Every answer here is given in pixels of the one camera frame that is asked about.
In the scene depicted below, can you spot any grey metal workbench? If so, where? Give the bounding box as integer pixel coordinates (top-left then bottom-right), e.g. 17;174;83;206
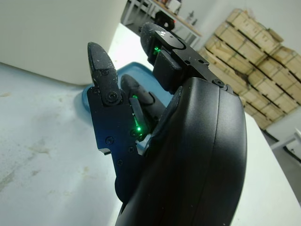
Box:
121;0;203;49

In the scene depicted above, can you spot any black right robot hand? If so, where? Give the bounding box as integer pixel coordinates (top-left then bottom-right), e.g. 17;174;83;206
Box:
86;22;249;226

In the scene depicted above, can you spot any cream white two-slot toaster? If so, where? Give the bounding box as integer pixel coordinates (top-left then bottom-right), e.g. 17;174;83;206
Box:
0;0;129;86

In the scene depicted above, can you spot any black round device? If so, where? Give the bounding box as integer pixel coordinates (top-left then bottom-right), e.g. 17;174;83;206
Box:
155;10;176;30

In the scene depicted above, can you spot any large wooden crate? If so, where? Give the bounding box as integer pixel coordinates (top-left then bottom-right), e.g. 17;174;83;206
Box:
198;8;301;130

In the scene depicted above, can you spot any blue plastic tray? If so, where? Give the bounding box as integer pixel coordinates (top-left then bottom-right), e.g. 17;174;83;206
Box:
81;61;176;125

